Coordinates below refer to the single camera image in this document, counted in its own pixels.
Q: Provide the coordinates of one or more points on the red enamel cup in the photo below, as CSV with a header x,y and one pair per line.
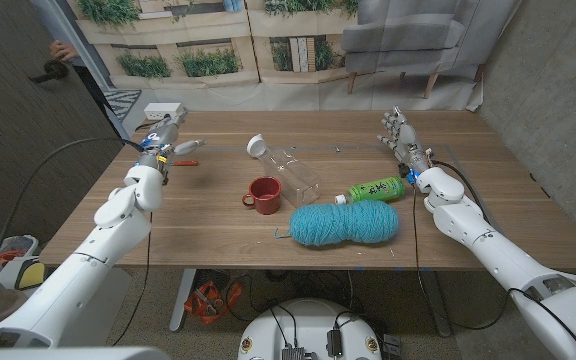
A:
x,y
267,197

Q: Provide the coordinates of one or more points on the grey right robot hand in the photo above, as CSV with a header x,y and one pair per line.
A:
x,y
407,142

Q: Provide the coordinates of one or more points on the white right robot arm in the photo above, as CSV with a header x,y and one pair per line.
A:
x,y
503,255

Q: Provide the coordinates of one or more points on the green tea bottle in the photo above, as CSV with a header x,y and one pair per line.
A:
x,y
375,190

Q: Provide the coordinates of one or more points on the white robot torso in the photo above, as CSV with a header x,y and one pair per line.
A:
x,y
310,325

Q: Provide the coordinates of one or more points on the white table leg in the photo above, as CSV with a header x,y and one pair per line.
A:
x,y
183,300

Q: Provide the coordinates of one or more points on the printed room backdrop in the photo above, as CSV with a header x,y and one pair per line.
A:
x,y
278,95

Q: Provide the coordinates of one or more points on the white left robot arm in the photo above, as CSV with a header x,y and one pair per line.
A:
x,y
78,275

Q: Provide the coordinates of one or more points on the black floor box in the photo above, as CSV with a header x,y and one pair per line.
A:
x,y
392,345

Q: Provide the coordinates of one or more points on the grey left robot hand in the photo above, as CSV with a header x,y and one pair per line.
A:
x,y
163,140

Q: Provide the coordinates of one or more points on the orange tool bundle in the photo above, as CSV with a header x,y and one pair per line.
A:
x,y
208,300

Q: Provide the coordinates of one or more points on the clear glass bottle white cap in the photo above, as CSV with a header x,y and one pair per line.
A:
x,y
293,175

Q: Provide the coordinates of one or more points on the blue yarn skein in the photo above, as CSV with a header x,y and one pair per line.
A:
x,y
343,222

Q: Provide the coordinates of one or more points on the white power strip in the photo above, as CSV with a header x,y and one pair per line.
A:
x,y
160,110

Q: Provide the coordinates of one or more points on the yellow and black pad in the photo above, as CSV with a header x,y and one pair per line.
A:
x,y
32,276

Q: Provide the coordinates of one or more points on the white bin orange contents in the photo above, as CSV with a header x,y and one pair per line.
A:
x,y
10,247

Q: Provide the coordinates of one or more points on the grey table leg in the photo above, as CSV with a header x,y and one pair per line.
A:
x,y
435,305

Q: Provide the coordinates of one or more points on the standing person white shirt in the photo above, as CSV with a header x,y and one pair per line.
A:
x,y
62,50

